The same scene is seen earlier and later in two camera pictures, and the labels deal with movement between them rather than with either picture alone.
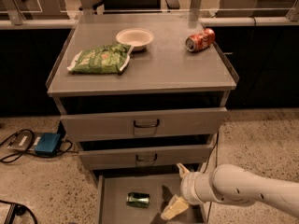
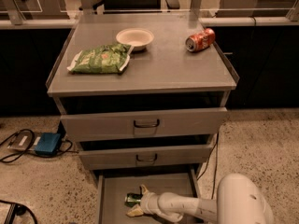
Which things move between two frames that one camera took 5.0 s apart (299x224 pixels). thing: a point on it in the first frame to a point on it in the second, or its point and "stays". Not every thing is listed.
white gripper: (188, 186) to (149, 202)
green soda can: (138, 200) stays
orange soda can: (200, 40) stays
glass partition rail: (26, 7) stays
